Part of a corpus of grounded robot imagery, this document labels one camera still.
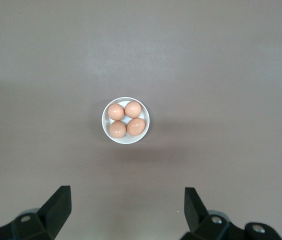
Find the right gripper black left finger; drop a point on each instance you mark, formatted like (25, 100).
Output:
(43, 222)

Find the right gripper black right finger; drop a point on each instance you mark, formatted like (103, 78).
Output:
(206, 227)

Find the brown egg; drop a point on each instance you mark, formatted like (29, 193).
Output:
(136, 126)
(116, 111)
(133, 109)
(117, 129)

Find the white round bowl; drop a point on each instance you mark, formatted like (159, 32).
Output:
(125, 140)

